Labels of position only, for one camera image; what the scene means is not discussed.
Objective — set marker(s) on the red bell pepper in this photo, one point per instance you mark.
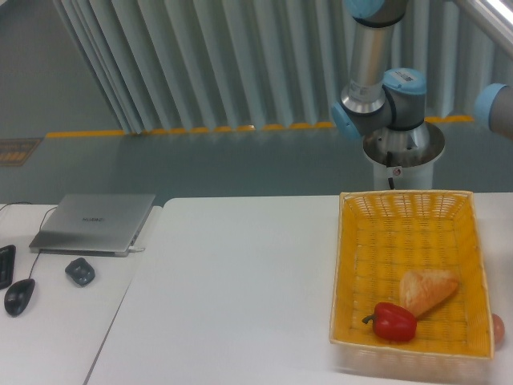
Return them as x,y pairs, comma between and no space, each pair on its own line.
392,322

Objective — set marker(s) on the grey pleated curtain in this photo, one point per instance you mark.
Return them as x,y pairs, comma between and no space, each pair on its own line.
190,65

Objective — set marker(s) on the bread loaf piece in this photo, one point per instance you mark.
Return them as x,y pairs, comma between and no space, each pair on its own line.
423,289

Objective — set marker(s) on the black computer mouse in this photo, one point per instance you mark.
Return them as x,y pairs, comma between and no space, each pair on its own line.
18,296

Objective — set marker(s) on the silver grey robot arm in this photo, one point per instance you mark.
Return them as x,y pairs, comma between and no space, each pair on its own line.
375,98

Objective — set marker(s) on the yellow woven basket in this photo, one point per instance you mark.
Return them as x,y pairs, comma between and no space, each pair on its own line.
420,250

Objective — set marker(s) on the small black puck device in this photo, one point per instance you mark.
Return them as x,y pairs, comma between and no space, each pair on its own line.
80,271

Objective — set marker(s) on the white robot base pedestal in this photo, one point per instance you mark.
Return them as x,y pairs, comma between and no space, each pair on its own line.
404,160

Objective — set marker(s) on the black keyboard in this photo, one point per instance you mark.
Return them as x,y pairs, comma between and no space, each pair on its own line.
7,261

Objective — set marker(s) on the orange round fruit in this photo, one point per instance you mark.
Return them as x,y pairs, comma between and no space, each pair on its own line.
499,330

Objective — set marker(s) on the silver closed laptop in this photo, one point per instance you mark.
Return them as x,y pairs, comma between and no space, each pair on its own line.
94,224

